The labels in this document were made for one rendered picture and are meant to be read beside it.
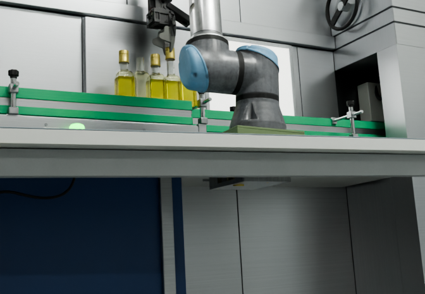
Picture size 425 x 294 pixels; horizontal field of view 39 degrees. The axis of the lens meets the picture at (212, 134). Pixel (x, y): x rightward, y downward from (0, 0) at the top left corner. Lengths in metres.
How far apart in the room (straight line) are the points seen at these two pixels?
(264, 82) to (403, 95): 0.99
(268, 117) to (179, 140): 0.26
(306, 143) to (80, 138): 0.57
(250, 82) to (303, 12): 1.23
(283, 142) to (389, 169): 0.36
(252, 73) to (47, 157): 0.56
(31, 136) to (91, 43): 0.93
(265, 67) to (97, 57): 0.80
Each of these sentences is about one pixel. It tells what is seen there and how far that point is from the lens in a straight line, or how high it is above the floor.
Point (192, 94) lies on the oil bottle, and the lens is 2.10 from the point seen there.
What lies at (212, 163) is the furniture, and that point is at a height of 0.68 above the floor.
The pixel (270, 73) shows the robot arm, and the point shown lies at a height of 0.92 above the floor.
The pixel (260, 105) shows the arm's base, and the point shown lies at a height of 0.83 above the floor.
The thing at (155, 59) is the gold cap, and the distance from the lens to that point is 2.09.
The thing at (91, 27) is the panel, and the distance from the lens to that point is 2.20.
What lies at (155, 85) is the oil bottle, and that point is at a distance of 2.05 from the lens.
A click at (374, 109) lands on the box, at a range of 2.74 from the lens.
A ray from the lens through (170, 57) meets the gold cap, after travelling 2.12.
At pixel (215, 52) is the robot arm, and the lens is 1.52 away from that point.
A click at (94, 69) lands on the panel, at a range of 2.15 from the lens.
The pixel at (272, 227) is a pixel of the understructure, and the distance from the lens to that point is 2.40.
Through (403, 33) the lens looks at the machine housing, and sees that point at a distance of 2.53.
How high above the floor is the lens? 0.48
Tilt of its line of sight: 11 degrees up
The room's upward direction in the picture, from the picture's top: 3 degrees counter-clockwise
